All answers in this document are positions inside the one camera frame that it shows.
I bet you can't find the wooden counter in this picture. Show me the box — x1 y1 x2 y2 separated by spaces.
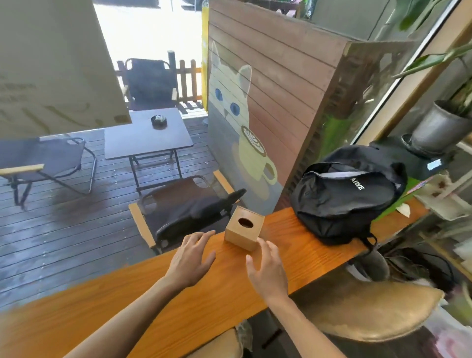
0 197 430 358

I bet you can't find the white paper stack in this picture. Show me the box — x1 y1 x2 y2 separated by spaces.
413 173 472 222

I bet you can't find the person's left hand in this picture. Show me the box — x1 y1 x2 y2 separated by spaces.
163 230 217 291

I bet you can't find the black folding table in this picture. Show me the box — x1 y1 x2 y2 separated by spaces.
104 107 195 195

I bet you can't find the tan cushioned stool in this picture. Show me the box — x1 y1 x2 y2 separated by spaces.
184 327 245 358
291 274 446 344

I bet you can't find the person's left forearm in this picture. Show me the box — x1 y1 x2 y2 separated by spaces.
64 275 185 358

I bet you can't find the wooden cat painting panel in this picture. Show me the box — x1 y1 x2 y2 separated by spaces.
206 0 419 215

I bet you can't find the wooden tissue box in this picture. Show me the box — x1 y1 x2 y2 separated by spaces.
224 206 266 253

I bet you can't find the person's right forearm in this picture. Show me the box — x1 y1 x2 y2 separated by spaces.
267 295 347 358

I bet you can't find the person's right hand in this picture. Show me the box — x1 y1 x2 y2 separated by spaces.
245 237 290 307

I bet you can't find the yellow pillar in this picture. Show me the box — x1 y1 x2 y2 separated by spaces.
201 0 210 112

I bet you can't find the black backpack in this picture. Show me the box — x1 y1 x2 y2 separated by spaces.
289 144 409 251

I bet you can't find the green plant in metal pot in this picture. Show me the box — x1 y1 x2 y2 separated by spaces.
376 0 472 157

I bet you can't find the wooden picket fence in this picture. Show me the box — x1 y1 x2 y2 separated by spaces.
116 50 204 103

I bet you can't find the white frosted window sticker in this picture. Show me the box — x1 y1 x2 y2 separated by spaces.
0 0 133 140

